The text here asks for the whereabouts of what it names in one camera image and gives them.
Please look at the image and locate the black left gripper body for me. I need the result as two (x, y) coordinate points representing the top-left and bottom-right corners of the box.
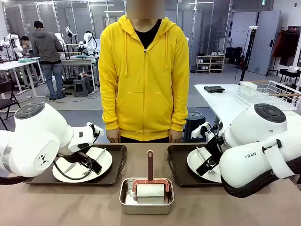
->
(76, 150), (96, 166)

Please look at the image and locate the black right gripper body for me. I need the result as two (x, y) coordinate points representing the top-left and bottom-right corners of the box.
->
(206, 135), (226, 163)

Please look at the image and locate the white round plate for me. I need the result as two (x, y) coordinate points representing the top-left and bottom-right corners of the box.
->
(187, 148), (223, 184)
(52, 147), (113, 183)

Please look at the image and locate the dark brown serving tray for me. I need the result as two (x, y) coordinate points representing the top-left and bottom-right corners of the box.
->
(23, 144), (127, 186)
(167, 144), (224, 188)

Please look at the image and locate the red handled lint roller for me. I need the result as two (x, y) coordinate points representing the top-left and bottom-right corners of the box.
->
(131, 150), (170, 198)

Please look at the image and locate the person's left forearm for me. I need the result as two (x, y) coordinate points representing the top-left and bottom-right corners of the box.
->
(169, 93), (190, 132)

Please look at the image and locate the person's right forearm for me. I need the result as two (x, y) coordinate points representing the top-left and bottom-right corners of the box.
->
(101, 93), (121, 131)

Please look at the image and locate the person's right hand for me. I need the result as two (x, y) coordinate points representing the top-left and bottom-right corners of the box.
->
(106, 129), (121, 144)

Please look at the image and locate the person's left hand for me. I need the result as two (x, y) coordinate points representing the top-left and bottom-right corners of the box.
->
(169, 129), (183, 143)

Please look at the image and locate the dark plastic stool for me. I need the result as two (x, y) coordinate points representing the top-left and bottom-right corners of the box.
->
(185, 112), (207, 143)

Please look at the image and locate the white side table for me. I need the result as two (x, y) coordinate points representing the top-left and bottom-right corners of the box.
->
(194, 83), (301, 142)

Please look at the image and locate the dark folded cloth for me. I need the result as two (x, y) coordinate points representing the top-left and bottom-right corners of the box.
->
(203, 86), (225, 93)

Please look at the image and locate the rectangular metal tin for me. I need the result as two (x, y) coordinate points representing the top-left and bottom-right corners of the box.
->
(119, 178), (175, 215)

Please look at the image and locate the gray plastic stool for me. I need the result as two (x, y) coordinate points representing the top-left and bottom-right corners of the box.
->
(82, 75), (94, 94)
(73, 79), (89, 97)

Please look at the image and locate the white cutlery holder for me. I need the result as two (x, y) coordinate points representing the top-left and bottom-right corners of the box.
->
(240, 81), (257, 91)

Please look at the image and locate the person in yellow hoodie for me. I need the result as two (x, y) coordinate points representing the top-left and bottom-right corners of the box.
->
(98, 15), (190, 144)

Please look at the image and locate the white shoe rack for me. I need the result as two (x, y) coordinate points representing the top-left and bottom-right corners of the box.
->
(196, 51), (226, 73)

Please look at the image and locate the black equipment case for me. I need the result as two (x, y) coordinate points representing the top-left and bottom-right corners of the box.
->
(225, 47), (244, 66)

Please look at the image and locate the black folding chair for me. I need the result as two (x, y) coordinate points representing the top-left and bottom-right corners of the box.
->
(0, 81), (21, 131)

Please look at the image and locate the gray door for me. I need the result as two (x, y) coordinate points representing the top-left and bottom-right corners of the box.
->
(248, 10), (282, 76)

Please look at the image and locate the white lab desk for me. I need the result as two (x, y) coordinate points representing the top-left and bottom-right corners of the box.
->
(0, 60), (45, 98)

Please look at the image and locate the man in gray hoodie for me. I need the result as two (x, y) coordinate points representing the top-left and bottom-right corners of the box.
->
(32, 20), (67, 101)

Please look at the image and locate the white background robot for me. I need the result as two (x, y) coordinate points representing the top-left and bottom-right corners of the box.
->
(0, 32), (24, 59)
(79, 31), (101, 57)

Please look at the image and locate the black coat rack with clothes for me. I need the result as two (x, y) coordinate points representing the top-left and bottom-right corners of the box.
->
(272, 25), (301, 76)

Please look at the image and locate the seated person at desk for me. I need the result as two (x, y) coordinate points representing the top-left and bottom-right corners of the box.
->
(20, 36), (33, 57)

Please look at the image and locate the black tripod stand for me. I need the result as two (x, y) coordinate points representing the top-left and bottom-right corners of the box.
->
(235, 26), (259, 84)

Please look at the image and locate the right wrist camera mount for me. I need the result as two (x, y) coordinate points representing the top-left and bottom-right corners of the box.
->
(191, 122), (212, 139)

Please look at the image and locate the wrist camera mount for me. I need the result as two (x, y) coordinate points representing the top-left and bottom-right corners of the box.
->
(191, 122), (212, 139)
(87, 121), (104, 137)

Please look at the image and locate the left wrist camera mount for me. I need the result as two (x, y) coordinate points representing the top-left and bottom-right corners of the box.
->
(87, 121), (104, 137)

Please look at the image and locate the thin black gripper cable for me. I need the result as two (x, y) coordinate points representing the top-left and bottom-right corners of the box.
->
(53, 150), (94, 181)

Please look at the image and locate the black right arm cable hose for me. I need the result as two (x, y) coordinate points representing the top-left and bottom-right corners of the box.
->
(221, 155), (301, 199)

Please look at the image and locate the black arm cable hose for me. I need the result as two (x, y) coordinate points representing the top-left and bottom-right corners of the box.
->
(221, 155), (301, 199)
(0, 175), (32, 186)

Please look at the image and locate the white wire dish rack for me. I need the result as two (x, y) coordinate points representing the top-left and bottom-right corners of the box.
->
(236, 80), (301, 112)

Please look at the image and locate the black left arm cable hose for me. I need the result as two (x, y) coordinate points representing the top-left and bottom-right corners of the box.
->
(0, 175), (32, 186)

